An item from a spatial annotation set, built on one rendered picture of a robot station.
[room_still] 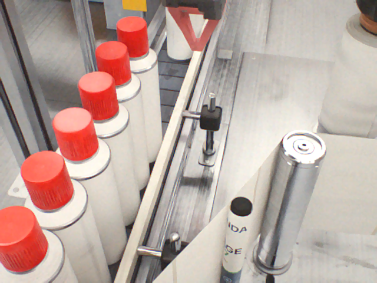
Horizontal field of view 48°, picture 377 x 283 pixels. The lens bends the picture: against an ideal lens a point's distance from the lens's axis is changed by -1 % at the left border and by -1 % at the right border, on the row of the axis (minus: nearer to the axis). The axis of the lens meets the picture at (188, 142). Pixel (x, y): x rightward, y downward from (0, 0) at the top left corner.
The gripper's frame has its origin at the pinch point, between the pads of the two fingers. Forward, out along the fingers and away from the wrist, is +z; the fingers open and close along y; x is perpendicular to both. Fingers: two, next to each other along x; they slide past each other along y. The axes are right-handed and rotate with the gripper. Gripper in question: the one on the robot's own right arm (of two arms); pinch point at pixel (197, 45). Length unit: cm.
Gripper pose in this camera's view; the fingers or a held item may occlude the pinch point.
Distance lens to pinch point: 56.1
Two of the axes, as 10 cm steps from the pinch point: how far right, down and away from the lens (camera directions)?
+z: 0.0, 6.9, 7.2
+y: 1.9, -7.1, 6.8
